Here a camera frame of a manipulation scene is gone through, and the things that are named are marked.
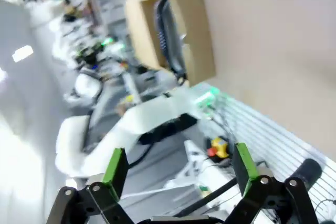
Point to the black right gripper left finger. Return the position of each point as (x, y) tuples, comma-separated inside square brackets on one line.
[(115, 174)]

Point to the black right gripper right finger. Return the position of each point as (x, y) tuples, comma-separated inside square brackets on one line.
[(246, 171)]

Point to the grey pencil case black zipper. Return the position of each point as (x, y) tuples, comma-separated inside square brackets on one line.
[(170, 45)]

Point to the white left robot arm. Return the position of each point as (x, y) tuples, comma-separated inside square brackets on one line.
[(147, 119)]

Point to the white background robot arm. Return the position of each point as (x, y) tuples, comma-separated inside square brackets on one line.
[(85, 87)]

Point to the brown cardboard box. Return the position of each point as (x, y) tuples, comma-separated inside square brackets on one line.
[(199, 37)]

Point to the yellow emergency stop button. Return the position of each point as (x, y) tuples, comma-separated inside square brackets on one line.
[(219, 146)]

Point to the black cylindrical object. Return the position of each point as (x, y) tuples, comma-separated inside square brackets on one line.
[(308, 172)]

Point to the white slotted base plate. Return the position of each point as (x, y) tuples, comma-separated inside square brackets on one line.
[(275, 140)]

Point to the black bracket block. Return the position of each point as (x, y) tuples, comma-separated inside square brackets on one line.
[(170, 128)]

